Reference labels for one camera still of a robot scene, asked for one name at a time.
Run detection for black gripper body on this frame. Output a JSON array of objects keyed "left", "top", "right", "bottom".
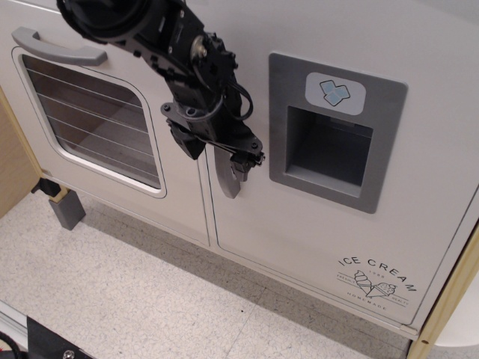
[{"left": 161, "top": 102, "right": 264, "bottom": 165}]

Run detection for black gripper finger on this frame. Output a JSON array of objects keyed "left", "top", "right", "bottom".
[
  {"left": 231, "top": 153, "right": 256, "bottom": 182},
  {"left": 170, "top": 125, "right": 205, "bottom": 160}
]

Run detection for grey fridge door handle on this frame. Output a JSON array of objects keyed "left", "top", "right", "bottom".
[{"left": 214, "top": 147, "right": 240, "bottom": 199}]

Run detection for white toy fridge door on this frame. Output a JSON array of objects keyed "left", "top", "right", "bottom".
[{"left": 190, "top": 1, "right": 478, "bottom": 335}]

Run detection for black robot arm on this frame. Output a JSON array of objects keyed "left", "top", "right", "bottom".
[{"left": 57, "top": 1, "right": 264, "bottom": 182}]

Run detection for grey ice dispenser panel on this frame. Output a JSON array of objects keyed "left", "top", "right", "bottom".
[{"left": 269, "top": 53, "right": 408, "bottom": 214}]

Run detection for white toy oven door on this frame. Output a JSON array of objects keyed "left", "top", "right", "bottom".
[{"left": 1, "top": 1, "right": 209, "bottom": 245}]

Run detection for grey kitchen leg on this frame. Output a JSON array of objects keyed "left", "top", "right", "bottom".
[{"left": 49, "top": 191, "right": 86, "bottom": 230}]

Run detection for light wooden side panel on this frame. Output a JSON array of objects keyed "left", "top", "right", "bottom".
[{"left": 1, "top": 90, "right": 41, "bottom": 217}]

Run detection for white round object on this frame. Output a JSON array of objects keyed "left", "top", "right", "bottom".
[{"left": 435, "top": 322, "right": 478, "bottom": 349}]

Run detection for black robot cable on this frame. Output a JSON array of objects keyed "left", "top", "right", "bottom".
[{"left": 194, "top": 67, "right": 254, "bottom": 123}]

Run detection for black clamp bracket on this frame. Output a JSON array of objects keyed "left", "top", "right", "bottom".
[{"left": 31, "top": 178, "right": 61, "bottom": 197}]

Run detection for grey oven door handle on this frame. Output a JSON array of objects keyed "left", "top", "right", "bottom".
[{"left": 11, "top": 27, "right": 108, "bottom": 67}]

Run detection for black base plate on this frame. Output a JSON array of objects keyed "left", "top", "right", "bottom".
[{"left": 1, "top": 316, "right": 94, "bottom": 358}]

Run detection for light wooden right post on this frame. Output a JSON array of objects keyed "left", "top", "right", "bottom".
[{"left": 406, "top": 223, "right": 478, "bottom": 358}]

